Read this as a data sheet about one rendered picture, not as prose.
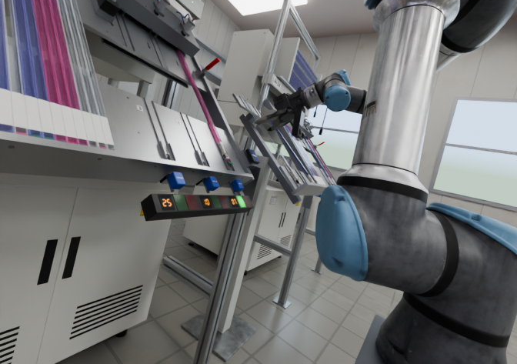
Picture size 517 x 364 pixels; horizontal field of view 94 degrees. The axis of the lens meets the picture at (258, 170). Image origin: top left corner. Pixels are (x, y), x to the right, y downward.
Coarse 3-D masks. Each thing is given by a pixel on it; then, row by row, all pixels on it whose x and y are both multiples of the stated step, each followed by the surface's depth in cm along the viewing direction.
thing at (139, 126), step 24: (120, 96) 51; (120, 120) 47; (144, 120) 53; (168, 120) 60; (192, 120) 70; (120, 144) 44; (144, 144) 49; (168, 144) 54; (192, 144) 63; (216, 144) 73; (240, 168) 77
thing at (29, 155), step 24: (0, 144) 28; (24, 144) 30; (48, 144) 32; (72, 144) 34; (0, 168) 31; (24, 168) 33; (48, 168) 35; (72, 168) 37; (96, 168) 39; (120, 168) 42; (144, 168) 45; (168, 168) 49; (192, 168) 54; (216, 168) 61
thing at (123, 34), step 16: (80, 0) 58; (96, 16) 60; (128, 16) 73; (96, 32) 57; (112, 32) 62; (128, 32) 68; (144, 32) 76; (112, 48) 66; (128, 48) 64; (144, 48) 70; (160, 48) 78; (144, 64) 74; (160, 64) 73; (176, 64) 82; (192, 64) 94; (176, 80) 85
